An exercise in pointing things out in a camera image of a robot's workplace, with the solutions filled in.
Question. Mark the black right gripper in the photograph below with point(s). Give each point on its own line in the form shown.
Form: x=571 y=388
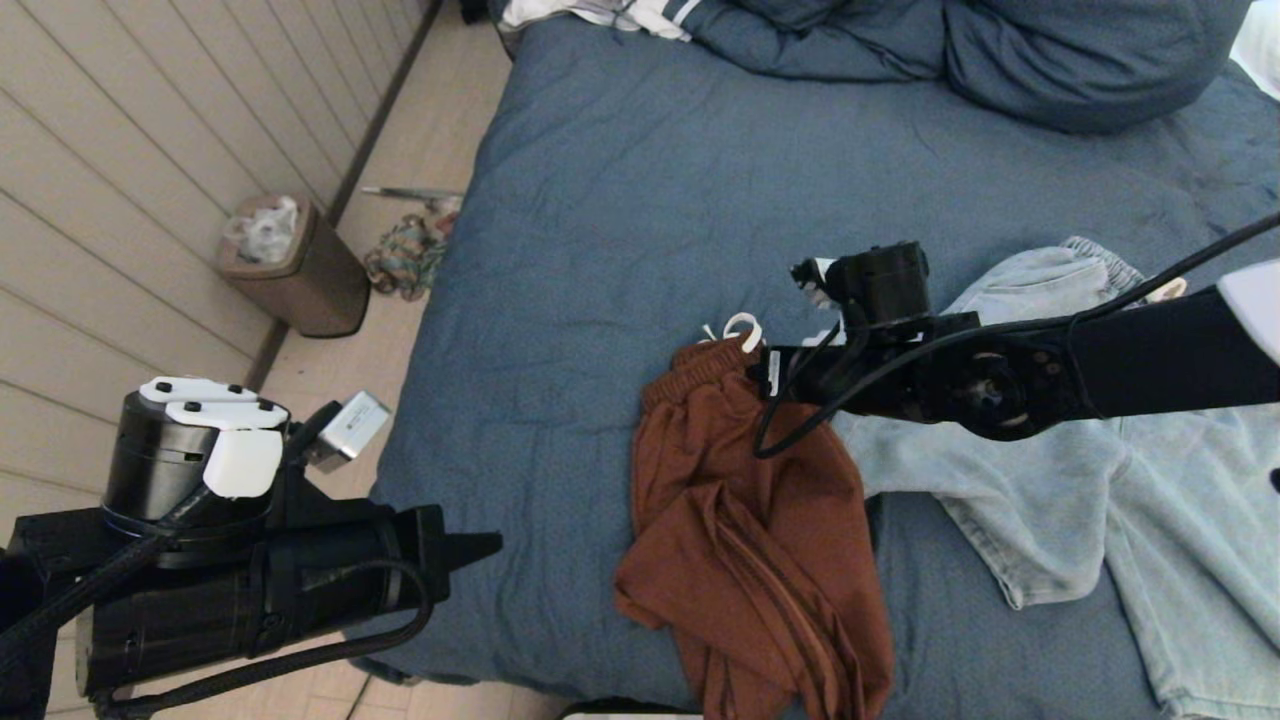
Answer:
x=885 y=280

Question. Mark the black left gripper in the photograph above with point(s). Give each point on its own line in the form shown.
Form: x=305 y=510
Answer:
x=155 y=465

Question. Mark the rust brown garment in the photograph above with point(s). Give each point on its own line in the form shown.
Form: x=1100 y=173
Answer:
x=740 y=560

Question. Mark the light blue denim shorts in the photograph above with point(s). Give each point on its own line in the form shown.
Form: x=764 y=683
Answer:
x=1050 y=520

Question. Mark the blue bed sheet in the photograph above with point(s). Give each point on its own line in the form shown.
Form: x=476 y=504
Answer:
x=620 y=200

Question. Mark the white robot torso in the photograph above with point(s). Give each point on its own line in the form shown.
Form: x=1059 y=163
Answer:
x=640 y=716

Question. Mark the brown trash bin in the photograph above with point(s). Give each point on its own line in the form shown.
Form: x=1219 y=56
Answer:
x=325 y=290

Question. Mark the colourful crumpled cloth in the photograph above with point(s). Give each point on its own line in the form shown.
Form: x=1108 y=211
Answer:
x=405 y=258

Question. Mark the bunched blue duvet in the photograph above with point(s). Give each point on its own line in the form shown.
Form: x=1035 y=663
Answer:
x=820 y=40

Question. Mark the white plastic bin bag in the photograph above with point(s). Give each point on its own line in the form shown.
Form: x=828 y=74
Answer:
x=268 y=236

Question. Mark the grey metal rod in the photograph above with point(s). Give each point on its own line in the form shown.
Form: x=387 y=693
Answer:
x=410 y=193

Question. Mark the white striped garment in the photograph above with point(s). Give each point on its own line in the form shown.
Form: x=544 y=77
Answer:
x=540 y=10

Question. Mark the blue pillow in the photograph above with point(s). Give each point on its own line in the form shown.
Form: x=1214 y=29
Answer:
x=1090 y=60

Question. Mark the small black object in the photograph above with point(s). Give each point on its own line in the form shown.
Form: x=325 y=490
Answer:
x=472 y=10

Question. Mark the white pillow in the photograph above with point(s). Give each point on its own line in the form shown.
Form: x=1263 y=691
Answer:
x=1264 y=45

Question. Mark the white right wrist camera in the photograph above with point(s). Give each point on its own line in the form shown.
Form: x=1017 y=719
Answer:
x=825 y=268

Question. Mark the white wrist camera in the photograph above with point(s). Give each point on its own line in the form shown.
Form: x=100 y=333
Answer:
x=245 y=460
x=825 y=268

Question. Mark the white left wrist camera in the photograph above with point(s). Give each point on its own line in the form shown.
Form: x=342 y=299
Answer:
x=245 y=460

